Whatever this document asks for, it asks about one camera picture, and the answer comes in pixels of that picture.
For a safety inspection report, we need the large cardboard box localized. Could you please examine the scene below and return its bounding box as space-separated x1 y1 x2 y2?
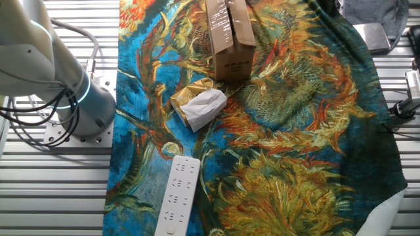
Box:
205 0 257 83

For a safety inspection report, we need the gold tissue pack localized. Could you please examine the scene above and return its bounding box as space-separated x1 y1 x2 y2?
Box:
169 77 228 133

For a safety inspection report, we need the sunflower painting print cloth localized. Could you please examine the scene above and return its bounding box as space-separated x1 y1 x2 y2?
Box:
102 0 408 236

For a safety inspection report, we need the white flat pad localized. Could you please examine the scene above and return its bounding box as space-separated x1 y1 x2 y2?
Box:
352 22 392 53

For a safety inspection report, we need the grey towel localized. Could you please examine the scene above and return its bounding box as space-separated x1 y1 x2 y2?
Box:
337 0 410 56

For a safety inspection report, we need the black plastic object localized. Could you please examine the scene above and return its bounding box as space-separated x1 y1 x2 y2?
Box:
406 25 420 69

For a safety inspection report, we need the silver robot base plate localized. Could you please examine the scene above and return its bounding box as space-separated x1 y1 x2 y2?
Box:
44 77 116 148

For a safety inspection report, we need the grey robot power hose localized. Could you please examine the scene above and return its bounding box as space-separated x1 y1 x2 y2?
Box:
49 18 100 79

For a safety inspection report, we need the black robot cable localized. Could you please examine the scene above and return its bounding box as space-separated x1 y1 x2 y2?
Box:
0 85 82 148

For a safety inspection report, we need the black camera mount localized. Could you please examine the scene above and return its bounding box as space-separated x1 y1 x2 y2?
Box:
388 96 420 119

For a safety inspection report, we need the silver depth camera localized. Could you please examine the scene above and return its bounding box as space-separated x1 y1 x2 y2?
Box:
405 69 420 99

